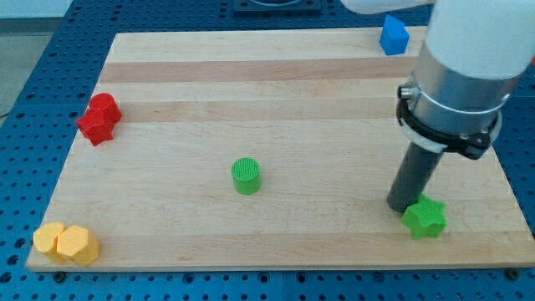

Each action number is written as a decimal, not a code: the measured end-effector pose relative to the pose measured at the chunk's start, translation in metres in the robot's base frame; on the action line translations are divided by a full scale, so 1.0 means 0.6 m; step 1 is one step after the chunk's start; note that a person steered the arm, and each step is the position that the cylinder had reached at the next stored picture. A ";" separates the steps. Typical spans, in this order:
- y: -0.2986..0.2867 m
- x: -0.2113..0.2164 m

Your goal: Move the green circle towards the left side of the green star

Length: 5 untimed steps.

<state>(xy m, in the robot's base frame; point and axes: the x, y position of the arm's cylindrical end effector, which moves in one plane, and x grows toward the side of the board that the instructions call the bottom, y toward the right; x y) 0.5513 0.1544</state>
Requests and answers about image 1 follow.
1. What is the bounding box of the green cylinder block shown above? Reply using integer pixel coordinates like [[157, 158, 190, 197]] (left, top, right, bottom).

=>
[[231, 157, 261, 195]]

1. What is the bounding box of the green star block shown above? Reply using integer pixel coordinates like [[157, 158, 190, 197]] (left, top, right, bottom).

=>
[[401, 194, 447, 240]]

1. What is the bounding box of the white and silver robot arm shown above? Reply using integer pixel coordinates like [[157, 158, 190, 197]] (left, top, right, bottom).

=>
[[397, 0, 534, 160]]

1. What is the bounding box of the wooden board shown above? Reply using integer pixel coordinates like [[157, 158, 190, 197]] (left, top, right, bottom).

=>
[[43, 27, 534, 272]]

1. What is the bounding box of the blue cube block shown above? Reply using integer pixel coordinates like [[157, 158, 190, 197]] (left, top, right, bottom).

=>
[[380, 15, 410, 56]]

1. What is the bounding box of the yellow pentagon block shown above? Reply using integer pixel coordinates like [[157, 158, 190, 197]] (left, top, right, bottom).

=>
[[33, 222, 66, 263]]

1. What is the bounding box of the red star block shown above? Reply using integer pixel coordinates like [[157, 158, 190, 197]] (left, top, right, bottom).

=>
[[75, 109, 115, 146]]

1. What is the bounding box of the yellow hexagon block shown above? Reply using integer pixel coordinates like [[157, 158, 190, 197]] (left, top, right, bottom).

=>
[[57, 225, 100, 267]]

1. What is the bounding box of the red cylinder block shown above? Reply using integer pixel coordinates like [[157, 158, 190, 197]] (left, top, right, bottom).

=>
[[89, 93, 122, 124]]

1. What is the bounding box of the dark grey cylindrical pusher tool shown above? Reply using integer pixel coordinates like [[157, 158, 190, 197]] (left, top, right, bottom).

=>
[[386, 143, 443, 213]]

